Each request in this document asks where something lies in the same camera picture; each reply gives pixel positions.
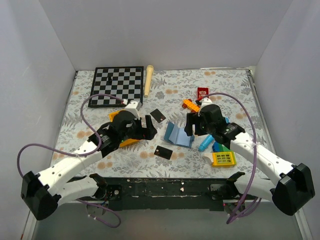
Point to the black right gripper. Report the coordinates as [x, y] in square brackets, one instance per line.
[192, 118]

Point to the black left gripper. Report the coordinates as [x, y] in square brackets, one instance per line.
[146, 133]

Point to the black vip card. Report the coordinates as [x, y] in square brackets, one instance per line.
[157, 115]
[163, 152]

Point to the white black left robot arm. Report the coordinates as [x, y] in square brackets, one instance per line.
[45, 191]

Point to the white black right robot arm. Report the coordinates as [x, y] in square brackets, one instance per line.
[288, 186]

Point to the cyan plastic marker tube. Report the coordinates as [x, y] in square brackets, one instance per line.
[205, 143]

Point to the orange toy car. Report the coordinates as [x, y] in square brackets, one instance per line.
[188, 104]

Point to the yellow plastic bin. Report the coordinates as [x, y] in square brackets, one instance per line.
[121, 120]

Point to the blue toy brick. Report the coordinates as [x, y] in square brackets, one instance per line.
[216, 147]

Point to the red owl toy block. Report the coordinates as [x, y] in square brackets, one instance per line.
[202, 91]

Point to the white curved toy piece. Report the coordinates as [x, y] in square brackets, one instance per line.
[208, 157]

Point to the green toy brick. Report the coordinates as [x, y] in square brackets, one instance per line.
[223, 148]

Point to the yellow toy window brick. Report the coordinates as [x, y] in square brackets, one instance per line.
[224, 159]

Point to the black white chessboard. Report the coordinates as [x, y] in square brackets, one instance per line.
[122, 82]

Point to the cream wooden pestle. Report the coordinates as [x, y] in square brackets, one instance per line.
[147, 86]

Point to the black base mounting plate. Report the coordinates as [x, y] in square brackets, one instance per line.
[155, 192]

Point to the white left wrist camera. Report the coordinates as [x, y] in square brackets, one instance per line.
[133, 107]

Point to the aluminium frame rail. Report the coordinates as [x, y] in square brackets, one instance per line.
[160, 200]

